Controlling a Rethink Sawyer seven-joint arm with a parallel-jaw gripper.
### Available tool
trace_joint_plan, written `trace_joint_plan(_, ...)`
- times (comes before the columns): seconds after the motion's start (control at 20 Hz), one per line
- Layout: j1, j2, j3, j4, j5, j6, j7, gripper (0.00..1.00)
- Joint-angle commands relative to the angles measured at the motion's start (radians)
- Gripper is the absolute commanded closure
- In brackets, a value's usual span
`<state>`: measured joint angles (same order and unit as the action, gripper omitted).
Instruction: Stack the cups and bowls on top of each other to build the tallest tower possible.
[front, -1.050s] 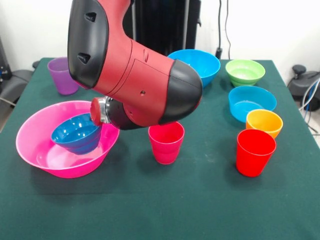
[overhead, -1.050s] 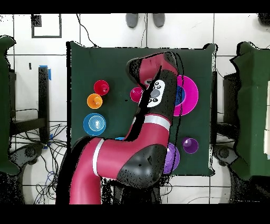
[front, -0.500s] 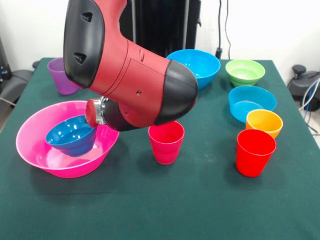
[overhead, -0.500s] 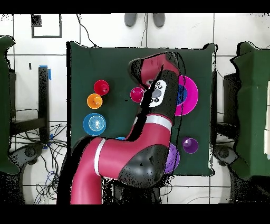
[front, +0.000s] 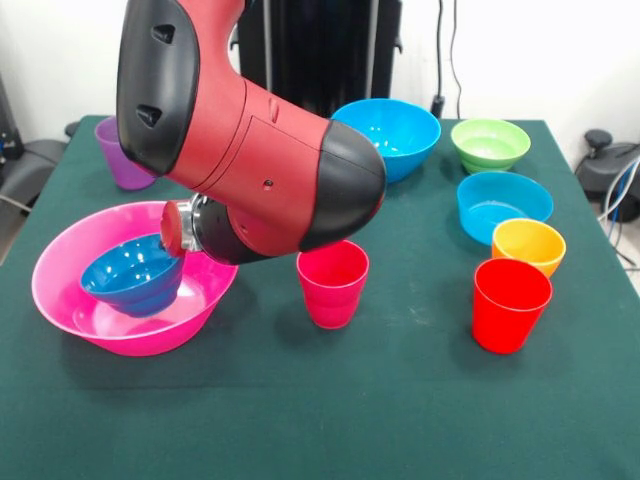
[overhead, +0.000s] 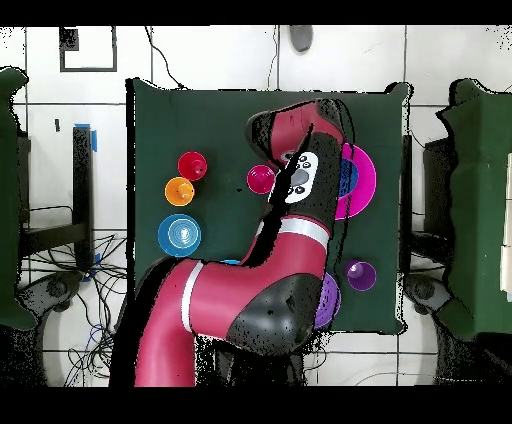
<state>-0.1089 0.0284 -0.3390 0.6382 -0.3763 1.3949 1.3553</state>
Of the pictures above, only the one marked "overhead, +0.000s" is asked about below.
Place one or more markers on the small dark blue plastic bowl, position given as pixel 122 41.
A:
pixel 348 178

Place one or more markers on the large pink plastic bowl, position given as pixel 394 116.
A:
pixel 366 180

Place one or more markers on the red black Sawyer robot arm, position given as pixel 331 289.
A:
pixel 240 296

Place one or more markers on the magenta plastic cup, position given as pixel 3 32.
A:
pixel 260 178

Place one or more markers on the large light blue plastic bowl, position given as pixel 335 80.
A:
pixel 230 262

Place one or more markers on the orange plastic cup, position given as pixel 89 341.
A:
pixel 179 191

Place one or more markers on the shallow light blue plastic bowl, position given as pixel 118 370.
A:
pixel 179 235

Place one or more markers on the red plastic cup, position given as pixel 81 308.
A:
pixel 188 162

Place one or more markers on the purple plastic bowl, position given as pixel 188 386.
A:
pixel 330 304

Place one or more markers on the dark green tablecloth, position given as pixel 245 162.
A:
pixel 180 120

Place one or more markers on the purple plastic cup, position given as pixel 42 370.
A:
pixel 362 278

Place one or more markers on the gray shoe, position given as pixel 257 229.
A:
pixel 301 38

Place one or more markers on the green cloth covered side table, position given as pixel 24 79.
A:
pixel 8 200
pixel 476 200

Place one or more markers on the dark square floor frame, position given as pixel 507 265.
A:
pixel 68 40

